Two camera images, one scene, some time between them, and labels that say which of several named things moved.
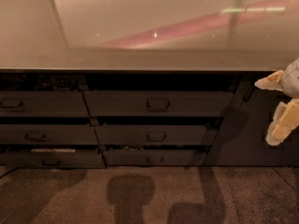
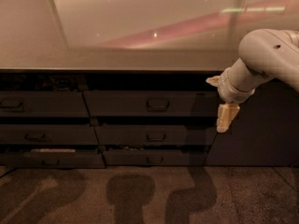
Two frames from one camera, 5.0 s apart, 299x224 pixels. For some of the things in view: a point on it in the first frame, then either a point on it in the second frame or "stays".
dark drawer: (48, 134) stays
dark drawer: (155, 134) stays
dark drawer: (158, 103) stays
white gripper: (291, 79) to (228, 90)
